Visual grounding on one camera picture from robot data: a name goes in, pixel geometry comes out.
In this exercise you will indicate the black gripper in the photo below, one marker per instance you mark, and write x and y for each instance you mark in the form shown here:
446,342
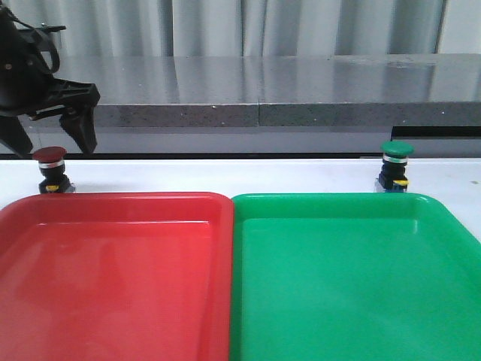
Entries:
29,60

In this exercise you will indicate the red mushroom push button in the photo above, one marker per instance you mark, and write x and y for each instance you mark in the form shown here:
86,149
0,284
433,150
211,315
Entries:
51,164

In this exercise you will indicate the green mushroom push button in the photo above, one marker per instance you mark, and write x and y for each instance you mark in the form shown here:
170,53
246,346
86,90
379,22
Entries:
391,178

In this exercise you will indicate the grey granite counter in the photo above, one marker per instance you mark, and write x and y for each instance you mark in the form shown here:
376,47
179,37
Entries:
206,106

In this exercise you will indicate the grey pleated curtain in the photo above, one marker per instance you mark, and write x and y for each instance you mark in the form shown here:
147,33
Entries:
238,28

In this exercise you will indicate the red plastic tray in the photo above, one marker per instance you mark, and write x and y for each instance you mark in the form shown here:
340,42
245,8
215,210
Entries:
116,276

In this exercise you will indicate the green plastic tray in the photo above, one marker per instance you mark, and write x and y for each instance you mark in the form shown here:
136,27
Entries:
367,276

